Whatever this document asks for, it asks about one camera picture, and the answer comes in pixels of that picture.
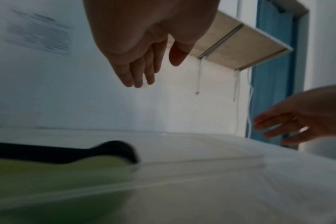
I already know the blue door panel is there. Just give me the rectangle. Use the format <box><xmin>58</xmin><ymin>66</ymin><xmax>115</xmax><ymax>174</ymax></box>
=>
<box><xmin>245</xmin><ymin>0</ymin><xmax>310</xmax><ymax>149</ymax></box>

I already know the stack of black spoons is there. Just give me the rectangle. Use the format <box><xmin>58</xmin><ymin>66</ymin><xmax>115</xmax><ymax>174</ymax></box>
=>
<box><xmin>0</xmin><ymin>141</ymin><xmax>143</xmax><ymax>165</ymax></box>

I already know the metal wall bracket frame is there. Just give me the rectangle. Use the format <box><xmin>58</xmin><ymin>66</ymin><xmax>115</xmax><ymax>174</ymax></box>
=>
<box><xmin>167</xmin><ymin>9</ymin><xmax>295</xmax><ymax>101</ymax></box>

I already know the person's right hand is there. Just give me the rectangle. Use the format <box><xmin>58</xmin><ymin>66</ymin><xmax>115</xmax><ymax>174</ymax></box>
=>
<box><xmin>252</xmin><ymin>84</ymin><xmax>336</xmax><ymax>147</ymax></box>

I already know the person's left hand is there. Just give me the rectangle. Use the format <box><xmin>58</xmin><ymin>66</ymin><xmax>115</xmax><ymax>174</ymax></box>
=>
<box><xmin>83</xmin><ymin>0</ymin><xmax>221</xmax><ymax>89</ymax></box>

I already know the clear plastic container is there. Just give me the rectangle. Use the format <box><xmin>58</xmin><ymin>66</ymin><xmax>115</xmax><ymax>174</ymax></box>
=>
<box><xmin>0</xmin><ymin>125</ymin><xmax>336</xmax><ymax>224</ymax></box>

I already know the clear plastic container lid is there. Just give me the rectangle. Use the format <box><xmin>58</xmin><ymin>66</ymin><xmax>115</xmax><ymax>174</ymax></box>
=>
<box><xmin>37</xmin><ymin>127</ymin><xmax>265</xmax><ymax>173</ymax></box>

